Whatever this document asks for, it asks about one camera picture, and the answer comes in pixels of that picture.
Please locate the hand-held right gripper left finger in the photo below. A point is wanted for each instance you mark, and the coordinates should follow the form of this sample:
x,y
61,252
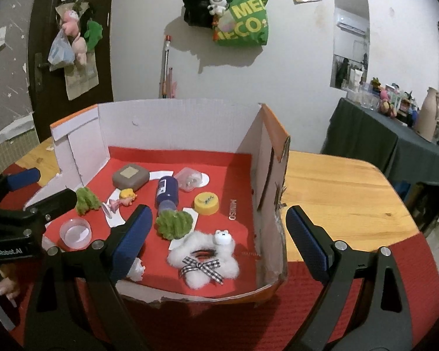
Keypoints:
x,y
131,241

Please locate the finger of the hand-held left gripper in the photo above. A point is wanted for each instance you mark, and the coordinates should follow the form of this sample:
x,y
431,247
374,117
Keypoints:
x,y
62,201
22,177

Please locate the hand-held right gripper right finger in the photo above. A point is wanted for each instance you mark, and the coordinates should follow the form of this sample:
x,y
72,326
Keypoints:
x,y
307,241

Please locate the dark green fuzzy plush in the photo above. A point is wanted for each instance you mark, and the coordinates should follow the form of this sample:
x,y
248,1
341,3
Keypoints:
x,y
87,201

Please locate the clear round plastic lid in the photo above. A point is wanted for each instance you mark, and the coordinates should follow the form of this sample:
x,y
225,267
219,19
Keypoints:
x,y
75,234

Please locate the blonde doll figurine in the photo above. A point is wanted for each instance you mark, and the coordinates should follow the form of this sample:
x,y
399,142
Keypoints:
x,y
126,197

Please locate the light green fuzzy plush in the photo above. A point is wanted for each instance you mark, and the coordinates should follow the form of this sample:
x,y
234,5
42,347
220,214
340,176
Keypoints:
x,y
173,225

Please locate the blue bottle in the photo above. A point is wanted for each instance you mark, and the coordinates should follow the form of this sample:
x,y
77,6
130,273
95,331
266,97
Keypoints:
x,y
166,192

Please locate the grey square case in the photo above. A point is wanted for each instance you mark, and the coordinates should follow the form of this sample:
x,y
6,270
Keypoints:
x,y
130,177

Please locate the small clear plastic box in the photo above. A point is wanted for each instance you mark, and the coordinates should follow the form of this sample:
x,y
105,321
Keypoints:
x,y
188,179

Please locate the yellow round tin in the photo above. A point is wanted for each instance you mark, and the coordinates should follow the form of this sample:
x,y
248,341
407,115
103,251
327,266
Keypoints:
x,y
206,203

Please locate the white fluffy bear scrunchie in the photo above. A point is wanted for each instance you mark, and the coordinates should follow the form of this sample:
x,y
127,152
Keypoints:
x,y
219,259

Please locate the orange cardboard box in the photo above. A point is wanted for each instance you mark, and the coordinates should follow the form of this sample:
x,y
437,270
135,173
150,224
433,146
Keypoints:
x,y
175,128

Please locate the person's left hand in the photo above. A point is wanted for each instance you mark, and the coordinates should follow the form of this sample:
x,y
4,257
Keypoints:
x,y
7,283

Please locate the crumpled white paper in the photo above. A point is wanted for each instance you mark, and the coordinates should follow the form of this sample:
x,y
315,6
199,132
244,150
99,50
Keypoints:
x,y
138,270

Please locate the dark brown door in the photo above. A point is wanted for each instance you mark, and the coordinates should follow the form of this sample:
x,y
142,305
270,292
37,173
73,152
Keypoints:
x,y
40,117

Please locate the red knitted mat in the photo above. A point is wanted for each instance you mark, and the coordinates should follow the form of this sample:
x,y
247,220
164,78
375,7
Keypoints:
x,y
241,321

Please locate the red paper liner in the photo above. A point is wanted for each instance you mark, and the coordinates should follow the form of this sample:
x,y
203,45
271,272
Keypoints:
x,y
223,175

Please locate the dark green covered table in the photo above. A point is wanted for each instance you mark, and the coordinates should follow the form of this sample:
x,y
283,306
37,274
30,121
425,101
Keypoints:
x,y
362,135

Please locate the pink plush toy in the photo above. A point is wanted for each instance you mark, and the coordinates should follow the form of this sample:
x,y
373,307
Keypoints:
x,y
68,23
79,49

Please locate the green plush doll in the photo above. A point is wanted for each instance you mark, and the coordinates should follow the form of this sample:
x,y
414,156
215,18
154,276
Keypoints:
x,y
93,34

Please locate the small pink plush figure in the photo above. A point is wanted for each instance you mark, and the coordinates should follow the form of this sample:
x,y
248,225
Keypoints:
x,y
386,102

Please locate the metal pole orange grip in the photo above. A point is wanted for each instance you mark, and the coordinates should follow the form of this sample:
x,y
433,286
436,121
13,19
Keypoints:
x,y
165,65

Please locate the beige vase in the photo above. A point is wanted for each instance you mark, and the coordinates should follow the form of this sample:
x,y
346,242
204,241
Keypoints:
x,y
428,117

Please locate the green tote bag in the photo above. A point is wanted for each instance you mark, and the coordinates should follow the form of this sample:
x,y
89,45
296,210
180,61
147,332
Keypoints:
x,y
245,25

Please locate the black bag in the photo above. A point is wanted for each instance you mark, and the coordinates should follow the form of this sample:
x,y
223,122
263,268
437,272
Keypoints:
x,y
197,3

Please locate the wall mirror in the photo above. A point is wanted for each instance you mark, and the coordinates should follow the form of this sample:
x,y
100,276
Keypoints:
x,y
351,7

